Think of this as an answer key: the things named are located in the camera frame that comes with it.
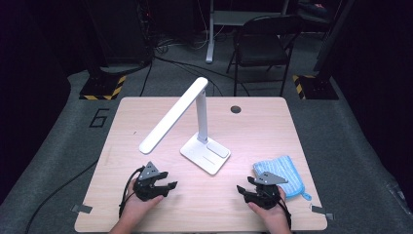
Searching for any person's left hand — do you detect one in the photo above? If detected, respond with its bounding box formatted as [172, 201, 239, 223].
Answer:
[121, 184, 165, 225]

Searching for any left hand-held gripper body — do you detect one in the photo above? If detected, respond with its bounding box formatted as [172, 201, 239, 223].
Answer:
[131, 161, 164, 203]

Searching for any white table frame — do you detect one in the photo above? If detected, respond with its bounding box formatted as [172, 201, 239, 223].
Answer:
[205, 0, 290, 64]

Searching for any long black floor cable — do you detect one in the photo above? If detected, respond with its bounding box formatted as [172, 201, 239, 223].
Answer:
[152, 56, 251, 98]

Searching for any right hand-held gripper cable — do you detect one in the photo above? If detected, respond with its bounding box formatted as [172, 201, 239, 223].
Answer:
[276, 193, 292, 230]

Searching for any grey tape piece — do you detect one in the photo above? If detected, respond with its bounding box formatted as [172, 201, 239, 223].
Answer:
[71, 204, 94, 215]
[311, 204, 334, 221]

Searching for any black stand with striped base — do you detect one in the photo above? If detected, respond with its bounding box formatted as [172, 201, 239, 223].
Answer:
[79, 0, 128, 101]
[291, 0, 357, 100]

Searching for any black folding chair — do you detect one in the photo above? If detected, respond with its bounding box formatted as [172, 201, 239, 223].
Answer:
[226, 14, 305, 98]

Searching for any white desk lamp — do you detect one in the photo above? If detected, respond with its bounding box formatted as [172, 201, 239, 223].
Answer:
[138, 76, 232, 176]

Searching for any blue striped cleaning cloth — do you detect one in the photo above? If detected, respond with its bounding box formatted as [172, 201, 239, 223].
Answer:
[252, 155, 313, 202]

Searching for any person's right hand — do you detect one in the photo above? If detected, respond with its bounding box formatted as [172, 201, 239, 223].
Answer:
[247, 186, 290, 230]

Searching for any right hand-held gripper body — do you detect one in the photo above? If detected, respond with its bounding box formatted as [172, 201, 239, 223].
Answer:
[247, 171, 288, 210]

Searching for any dark equipment cabinet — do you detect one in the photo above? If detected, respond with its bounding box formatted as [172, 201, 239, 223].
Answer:
[91, 0, 154, 66]

